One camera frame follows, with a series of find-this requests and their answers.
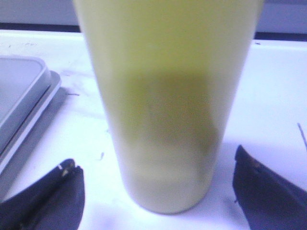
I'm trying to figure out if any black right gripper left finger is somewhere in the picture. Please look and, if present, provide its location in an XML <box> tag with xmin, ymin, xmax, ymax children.
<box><xmin>0</xmin><ymin>159</ymin><xmax>85</xmax><ymax>230</ymax></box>

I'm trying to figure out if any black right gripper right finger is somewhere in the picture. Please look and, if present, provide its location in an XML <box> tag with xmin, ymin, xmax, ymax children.
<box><xmin>233</xmin><ymin>146</ymin><xmax>307</xmax><ymax>230</ymax></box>

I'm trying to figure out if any yellow squeeze bottle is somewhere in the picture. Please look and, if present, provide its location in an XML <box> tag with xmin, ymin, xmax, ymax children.
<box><xmin>74</xmin><ymin>0</ymin><xmax>263</xmax><ymax>214</ymax></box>

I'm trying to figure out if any silver electronic kitchen scale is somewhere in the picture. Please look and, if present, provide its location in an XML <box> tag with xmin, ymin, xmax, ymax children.
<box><xmin>0</xmin><ymin>56</ymin><xmax>61</xmax><ymax>171</ymax></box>

